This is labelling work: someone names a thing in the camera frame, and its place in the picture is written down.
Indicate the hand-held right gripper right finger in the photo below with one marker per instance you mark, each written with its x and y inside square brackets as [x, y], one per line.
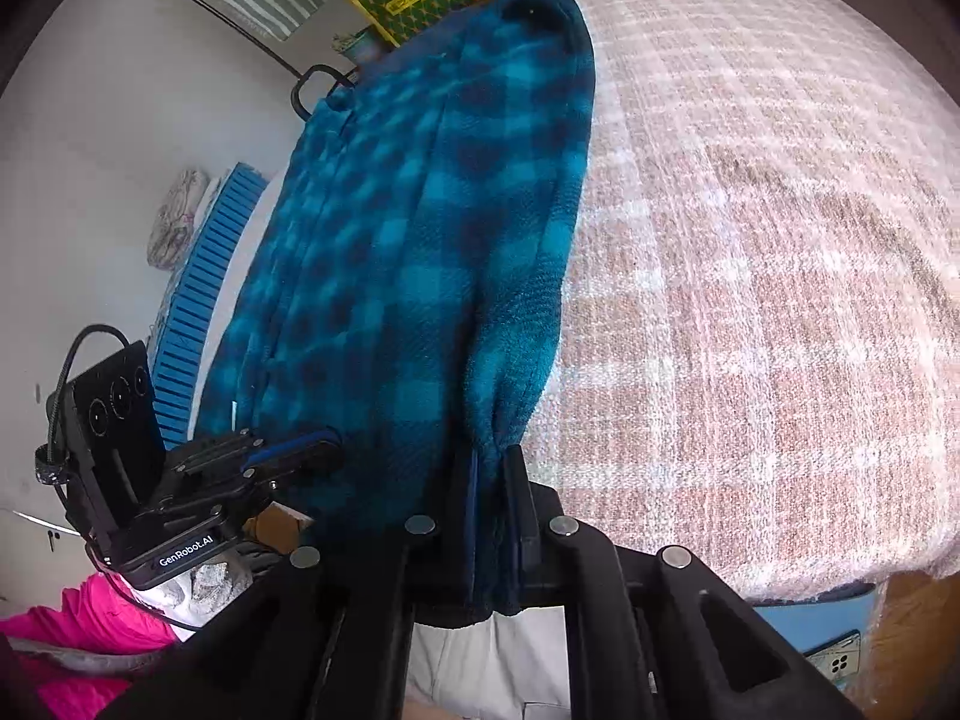
[514, 502]

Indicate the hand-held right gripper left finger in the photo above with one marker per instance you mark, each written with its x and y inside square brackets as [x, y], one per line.
[471, 499]

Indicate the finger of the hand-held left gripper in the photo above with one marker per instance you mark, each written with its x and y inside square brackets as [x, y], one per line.
[300, 457]

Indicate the blue plaid fleece jacket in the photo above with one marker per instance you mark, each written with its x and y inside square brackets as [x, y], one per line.
[420, 240]

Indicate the person's left forearm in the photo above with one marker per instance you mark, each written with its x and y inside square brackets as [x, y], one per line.
[82, 615]

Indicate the person's left hand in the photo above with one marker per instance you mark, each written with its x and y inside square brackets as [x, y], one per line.
[206, 583]

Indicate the person's beige trousers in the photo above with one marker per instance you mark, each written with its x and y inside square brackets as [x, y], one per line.
[487, 667]

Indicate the blue slatted panel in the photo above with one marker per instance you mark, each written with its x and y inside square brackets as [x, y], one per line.
[202, 277]

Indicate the floral patterned cloth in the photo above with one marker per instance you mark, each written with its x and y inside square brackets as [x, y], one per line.
[176, 217]

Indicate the light blue panel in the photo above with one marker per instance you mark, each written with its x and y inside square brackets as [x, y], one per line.
[795, 615]

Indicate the pink checked bed sheet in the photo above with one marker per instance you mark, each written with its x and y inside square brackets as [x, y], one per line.
[750, 277]

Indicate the black metal rack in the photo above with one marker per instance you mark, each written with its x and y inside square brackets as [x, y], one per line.
[298, 101]

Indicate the light green smartphone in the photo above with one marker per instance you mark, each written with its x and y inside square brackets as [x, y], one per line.
[836, 660]

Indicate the teal plant pot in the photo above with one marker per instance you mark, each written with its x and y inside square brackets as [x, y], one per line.
[364, 46]

